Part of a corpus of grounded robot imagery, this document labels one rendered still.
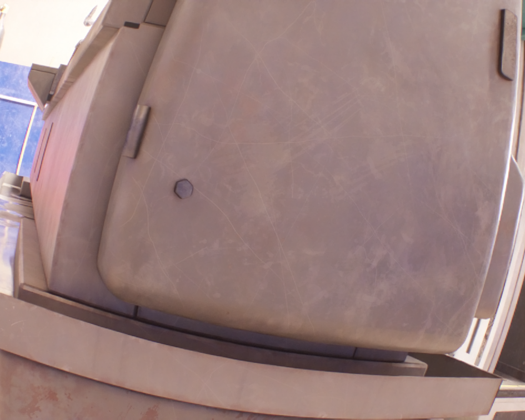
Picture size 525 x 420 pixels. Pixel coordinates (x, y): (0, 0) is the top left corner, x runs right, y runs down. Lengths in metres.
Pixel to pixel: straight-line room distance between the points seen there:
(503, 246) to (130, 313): 0.54
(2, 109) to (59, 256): 5.34
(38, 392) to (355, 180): 0.43
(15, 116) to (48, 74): 4.05
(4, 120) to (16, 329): 5.40
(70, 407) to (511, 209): 0.69
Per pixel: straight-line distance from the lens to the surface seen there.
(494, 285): 1.01
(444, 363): 1.13
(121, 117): 0.76
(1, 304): 0.70
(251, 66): 0.69
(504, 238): 1.01
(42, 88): 2.02
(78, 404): 0.76
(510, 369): 2.01
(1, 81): 6.10
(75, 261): 0.76
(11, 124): 6.06
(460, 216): 0.81
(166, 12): 0.78
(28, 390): 0.76
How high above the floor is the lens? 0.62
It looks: level
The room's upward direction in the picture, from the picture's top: 15 degrees clockwise
